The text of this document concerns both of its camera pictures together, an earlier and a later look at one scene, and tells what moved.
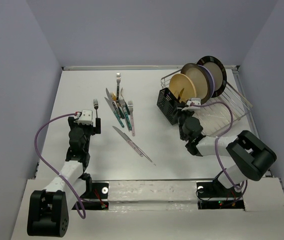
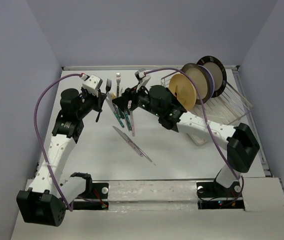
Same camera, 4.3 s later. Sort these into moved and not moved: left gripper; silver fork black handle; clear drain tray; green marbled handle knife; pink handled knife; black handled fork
Moved: left gripper; black handled fork
Not moved: silver fork black handle; clear drain tray; pink handled knife; green marbled handle knife
